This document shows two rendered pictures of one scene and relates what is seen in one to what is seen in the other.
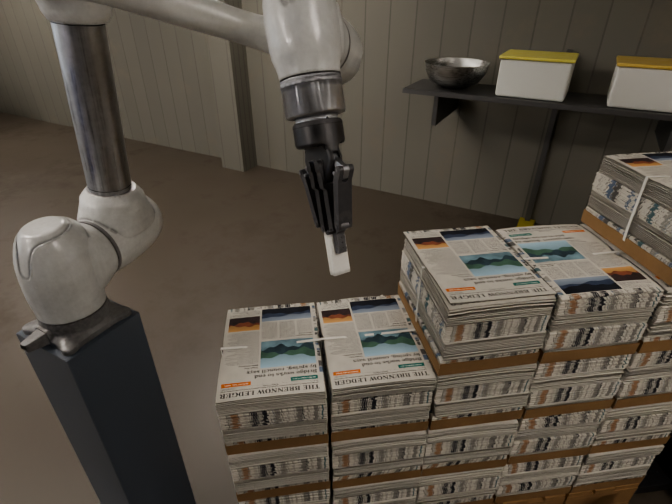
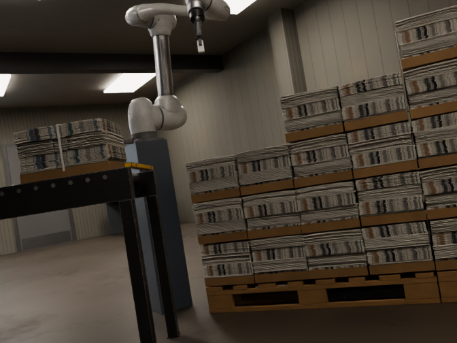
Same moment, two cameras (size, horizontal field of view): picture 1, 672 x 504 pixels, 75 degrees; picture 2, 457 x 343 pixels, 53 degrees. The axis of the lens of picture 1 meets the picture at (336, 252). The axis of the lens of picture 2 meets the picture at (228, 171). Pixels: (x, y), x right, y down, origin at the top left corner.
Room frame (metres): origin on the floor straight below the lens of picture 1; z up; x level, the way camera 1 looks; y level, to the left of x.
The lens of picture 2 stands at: (-1.31, -1.13, 0.68)
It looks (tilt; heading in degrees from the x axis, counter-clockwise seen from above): 2 degrees up; 30
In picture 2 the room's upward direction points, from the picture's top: 9 degrees counter-clockwise
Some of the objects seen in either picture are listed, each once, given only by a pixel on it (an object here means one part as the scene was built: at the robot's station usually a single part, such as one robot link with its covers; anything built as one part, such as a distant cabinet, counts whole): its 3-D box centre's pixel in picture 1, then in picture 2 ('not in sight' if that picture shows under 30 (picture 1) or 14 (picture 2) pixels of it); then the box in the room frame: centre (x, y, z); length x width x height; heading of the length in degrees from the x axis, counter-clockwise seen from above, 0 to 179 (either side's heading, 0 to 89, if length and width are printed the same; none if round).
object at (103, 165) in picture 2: not in sight; (101, 169); (0.15, 0.34, 0.83); 0.29 x 0.16 x 0.04; 27
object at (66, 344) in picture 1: (68, 318); (141, 139); (0.83, 0.65, 1.03); 0.22 x 0.18 x 0.06; 152
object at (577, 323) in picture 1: (559, 287); (375, 106); (1.07, -0.67, 0.95); 0.38 x 0.29 x 0.23; 8
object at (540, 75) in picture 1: (535, 74); not in sight; (3.01, -1.29, 1.23); 0.43 x 0.36 x 0.24; 62
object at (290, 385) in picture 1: (405, 419); (308, 220); (1.01, -0.25, 0.42); 1.17 x 0.39 x 0.83; 98
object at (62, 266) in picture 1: (61, 264); (142, 116); (0.86, 0.64, 1.17); 0.18 x 0.16 x 0.22; 162
